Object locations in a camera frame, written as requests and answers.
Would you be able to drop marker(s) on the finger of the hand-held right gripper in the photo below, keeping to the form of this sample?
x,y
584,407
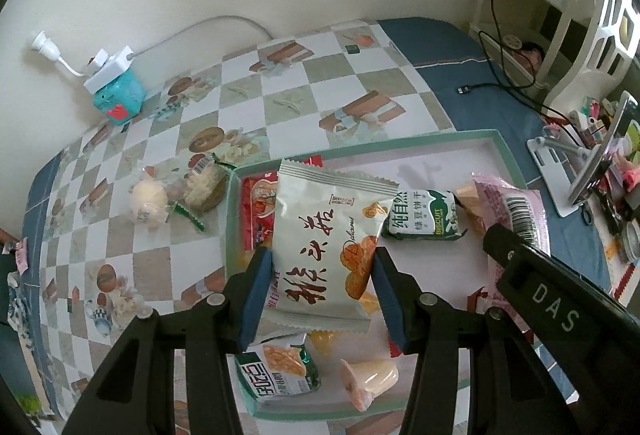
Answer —
x,y
505,247

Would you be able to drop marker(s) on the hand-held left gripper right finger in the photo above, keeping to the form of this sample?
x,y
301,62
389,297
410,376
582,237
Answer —
x,y
389,305

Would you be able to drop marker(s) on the pale jelly cup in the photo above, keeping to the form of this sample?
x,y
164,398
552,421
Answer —
x,y
370,380

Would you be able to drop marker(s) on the teal toy box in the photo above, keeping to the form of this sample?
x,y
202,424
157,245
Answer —
x,y
120,97

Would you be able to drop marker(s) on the teal cardboard tray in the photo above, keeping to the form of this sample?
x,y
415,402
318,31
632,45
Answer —
x,y
440,165

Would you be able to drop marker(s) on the pink snack packet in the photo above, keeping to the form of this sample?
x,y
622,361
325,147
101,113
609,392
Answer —
x,y
515,205

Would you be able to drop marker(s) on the round bun in clear packet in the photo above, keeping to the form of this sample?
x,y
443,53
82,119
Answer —
x,y
147,200

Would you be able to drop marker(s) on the sandwich cake in clear packet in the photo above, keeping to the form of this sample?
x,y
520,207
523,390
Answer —
x,y
202,185

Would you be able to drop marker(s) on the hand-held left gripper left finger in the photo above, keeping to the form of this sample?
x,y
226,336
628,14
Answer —
x,y
255,300

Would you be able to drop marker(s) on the blue tablecloth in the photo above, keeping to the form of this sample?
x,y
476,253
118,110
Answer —
x,y
475,80

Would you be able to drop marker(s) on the pile of small colourful toys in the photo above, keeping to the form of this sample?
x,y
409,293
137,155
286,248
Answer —
x,y
625,195

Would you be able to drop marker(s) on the orange white chip packet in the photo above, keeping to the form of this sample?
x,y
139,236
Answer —
x,y
369,306

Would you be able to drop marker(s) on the small pink packet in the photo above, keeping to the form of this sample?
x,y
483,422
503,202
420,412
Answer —
x,y
21,255

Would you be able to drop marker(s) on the green white biscuit packet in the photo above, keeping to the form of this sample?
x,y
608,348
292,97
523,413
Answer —
x,y
425,215

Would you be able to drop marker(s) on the large red snack packet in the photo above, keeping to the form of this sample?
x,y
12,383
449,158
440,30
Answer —
x,y
257,210

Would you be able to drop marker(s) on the dark red milk biscuit packet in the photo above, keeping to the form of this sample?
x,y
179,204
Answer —
x,y
477,300

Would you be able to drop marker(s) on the cream snack packet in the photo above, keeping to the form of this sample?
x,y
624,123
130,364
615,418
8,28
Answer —
x,y
325,240

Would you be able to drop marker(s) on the white phone stand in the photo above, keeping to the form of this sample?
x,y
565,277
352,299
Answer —
x,y
550,170

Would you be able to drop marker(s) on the white cutout chair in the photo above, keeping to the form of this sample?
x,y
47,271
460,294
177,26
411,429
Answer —
x,y
600,40

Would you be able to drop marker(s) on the green orange cracker packet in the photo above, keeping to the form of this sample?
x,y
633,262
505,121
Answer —
x,y
277,372

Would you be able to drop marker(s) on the yellow snack packet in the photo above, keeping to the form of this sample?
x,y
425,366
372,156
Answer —
x,y
325,342

